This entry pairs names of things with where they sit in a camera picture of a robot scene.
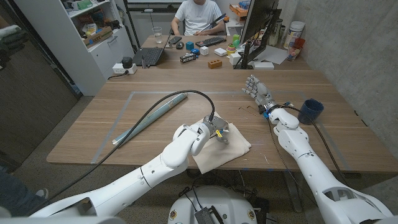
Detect black computer monitor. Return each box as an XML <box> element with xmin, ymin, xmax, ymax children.
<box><xmin>233</xmin><ymin>0</ymin><xmax>282</xmax><ymax>70</ymax></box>

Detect thin black wire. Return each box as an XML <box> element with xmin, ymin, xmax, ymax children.
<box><xmin>238</xmin><ymin>105</ymin><xmax>262</xmax><ymax>118</ymax></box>

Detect black laptop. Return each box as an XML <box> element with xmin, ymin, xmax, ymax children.
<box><xmin>132</xmin><ymin>29</ymin><xmax>174</xmax><ymax>67</ymax></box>

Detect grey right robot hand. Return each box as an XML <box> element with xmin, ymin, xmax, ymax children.
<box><xmin>242</xmin><ymin>74</ymin><xmax>279</xmax><ymax>114</ymax></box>

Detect white square box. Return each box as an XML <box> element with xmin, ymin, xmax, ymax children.
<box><xmin>229</xmin><ymin>52</ymin><xmax>243</xmax><ymax>66</ymax></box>

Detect orange tray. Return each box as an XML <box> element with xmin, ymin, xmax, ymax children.
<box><xmin>229</xmin><ymin>2</ymin><xmax>249</xmax><ymax>18</ymax></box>

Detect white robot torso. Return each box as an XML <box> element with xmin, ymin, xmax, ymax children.
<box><xmin>167</xmin><ymin>185</ymin><xmax>258</xmax><ymax>224</ymax></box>

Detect black keyboard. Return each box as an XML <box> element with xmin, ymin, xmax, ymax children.
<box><xmin>195</xmin><ymin>36</ymin><xmax>227</xmax><ymax>48</ymax></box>

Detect black Nitro box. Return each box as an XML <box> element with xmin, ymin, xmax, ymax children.
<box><xmin>179</xmin><ymin>52</ymin><xmax>197</xmax><ymax>64</ymax></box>

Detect beige cloth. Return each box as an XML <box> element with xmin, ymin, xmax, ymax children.
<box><xmin>191</xmin><ymin>112</ymin><xmax>252</xmax><ymax>175</ymax></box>

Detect black stick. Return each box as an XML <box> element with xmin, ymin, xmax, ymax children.
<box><xmin>194</xmin><ymin>12</ymin><xmax>227</xmax><ymax>35</ymax></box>

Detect dark blue cup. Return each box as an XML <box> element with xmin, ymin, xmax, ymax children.
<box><xmin>297</xmin><ymin>98</ymin><xmax>325</xmax><ymax>125</ymax></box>

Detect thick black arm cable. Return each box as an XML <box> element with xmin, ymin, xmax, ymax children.
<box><xmin>285</xmin><ymin>104</ymin><xmax>349</xmax><ymax>187</ymax></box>
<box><xmin>26</xmin><ymin>89</ymin><xmax>216</xmax><ymax>215</ymax></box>

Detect person in white t-shirt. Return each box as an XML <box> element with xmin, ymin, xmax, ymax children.
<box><xmin>170</xmin><ymin>0</ymin><xmax>226</xmax><ymax>36</ymax></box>

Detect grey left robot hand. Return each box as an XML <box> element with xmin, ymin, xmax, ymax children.
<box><xmin>203</xmin><ymin>114</ymin><xmax>231</xmax><ymax>145</ymax></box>

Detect clear drinking glass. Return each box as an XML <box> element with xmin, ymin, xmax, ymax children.
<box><xmin>151</xmin><ymin>26</ymin><xmax>163</xmax><ymax>44</ymax></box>

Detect white round canister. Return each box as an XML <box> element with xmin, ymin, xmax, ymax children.
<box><xmin>282</xmin><ymin>21</ymin><xmax>306</xmax><ymax>50</ymax></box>

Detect cardboard box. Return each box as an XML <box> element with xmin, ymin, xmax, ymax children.
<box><xmin>82</xmin><ymin>26</ymin><xmax>114</xmax><ymax>49</ymax></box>

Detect white power strip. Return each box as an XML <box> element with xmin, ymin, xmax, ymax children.
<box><xmin>111</xmin><ymin>63</ymin><xmax>138</xmax><ymax>75</ymax></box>

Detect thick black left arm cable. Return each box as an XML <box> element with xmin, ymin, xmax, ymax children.
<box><xmin>26</xmin><ymin>89</ymin><xmax>216</xmax><ymax>215</ymax></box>

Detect long flat white box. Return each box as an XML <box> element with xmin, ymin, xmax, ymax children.
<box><xmin>252</xmin><ymin>61</ymin><xmax>275</xmax><ymax>70</ymax></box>

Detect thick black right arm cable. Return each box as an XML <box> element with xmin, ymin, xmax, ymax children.
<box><xmin>285</xmin><ymin>104</ymin><xmax>349</xmax><ymax>187</ymax></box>

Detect white paper sheet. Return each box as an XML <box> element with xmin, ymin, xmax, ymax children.
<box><xmin>253</xmin><ymin>45</ymin><xmax>289</xmax><ymax>65</ymax></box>

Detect person in blue jeans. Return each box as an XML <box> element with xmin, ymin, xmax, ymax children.
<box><xmin>0</xmin><ymin>169</ymin><xmax>50</xmax><ymax>217</ymax></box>

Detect white shelf cabinet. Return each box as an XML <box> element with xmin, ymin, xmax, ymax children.
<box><xmin>14</xmin><ymin>0</ymin><xmax>135</xmax><ymax>96</ymax></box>

